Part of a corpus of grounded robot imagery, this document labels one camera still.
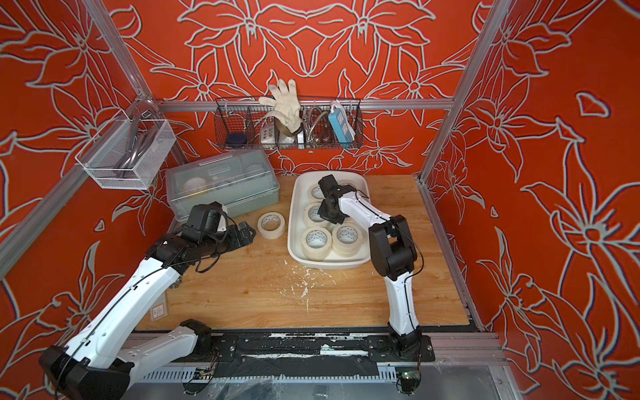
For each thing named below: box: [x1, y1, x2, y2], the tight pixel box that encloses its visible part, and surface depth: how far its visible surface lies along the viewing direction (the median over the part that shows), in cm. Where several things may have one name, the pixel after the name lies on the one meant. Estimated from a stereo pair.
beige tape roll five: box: [307, 183, 326, 204], surface depth 112 cm
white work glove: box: [258, 78, 303, 137], surface depth 91 cm
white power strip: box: [260, 123, 275, 145], surface depth 96 cm
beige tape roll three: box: [303, 201, 331, 229], surface depth 98 cm
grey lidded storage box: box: [165, 148, 280, 223], surface depth 97 cm
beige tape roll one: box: [256, 211, 286, 240], surface depth 102 cm
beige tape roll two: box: [331, 220, 364, 258], surface depth 94 cm
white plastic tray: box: [287, 170, 372, 270], surface depth 94 cm
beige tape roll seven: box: [301, 226, 333, 261], surface depth 92 cm
